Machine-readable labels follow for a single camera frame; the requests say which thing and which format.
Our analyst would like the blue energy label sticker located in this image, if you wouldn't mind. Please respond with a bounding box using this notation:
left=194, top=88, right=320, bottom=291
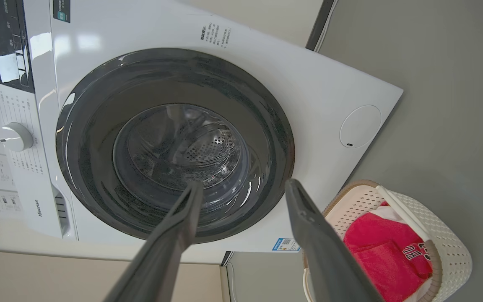
left=272, top=238, right=301, bottom=253

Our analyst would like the dark teal washer sticker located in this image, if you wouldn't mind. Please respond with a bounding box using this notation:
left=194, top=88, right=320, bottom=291
left=53, top=0, right=71, bottom=23

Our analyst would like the white washer control knob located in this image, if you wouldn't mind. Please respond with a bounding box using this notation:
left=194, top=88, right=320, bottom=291
left=0, top=122, right=34, bottom=152

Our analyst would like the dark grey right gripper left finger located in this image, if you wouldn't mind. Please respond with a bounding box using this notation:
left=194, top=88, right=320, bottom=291
left=103, top=181, right=204, bottom=302

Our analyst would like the cream perforated laundry basket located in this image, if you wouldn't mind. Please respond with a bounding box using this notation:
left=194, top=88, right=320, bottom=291
left=302, top=180, right=473, bottom=302

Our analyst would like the round white filter cover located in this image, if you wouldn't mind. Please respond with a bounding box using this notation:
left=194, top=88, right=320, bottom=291
left=339, top=104, right=382, bottom=148

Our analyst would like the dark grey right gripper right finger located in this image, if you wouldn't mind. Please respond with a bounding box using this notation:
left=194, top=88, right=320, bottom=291
left=284, top=179, right=385, bottom=302

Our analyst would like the white front-load washing machine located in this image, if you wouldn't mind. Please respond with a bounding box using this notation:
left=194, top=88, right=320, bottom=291
left=0, top=0, right=404, bottom=266

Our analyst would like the round dark glass washer door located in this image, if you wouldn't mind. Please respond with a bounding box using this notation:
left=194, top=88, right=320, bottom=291
left=55, top=47, right=295, bottom=244

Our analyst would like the thin white floor cable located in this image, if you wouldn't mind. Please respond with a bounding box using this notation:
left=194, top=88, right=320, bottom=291
left=313, top=0, right=339, bottom=53
left=225, top=263, right=238, bottom=302

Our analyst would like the black washer display panel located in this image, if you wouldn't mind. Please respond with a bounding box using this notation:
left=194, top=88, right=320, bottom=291
left=0, top=0, right=36, bottom=94

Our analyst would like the red and white jersey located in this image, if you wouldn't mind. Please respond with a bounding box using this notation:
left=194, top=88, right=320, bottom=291
left=343, top=201, right=434, bottom=302

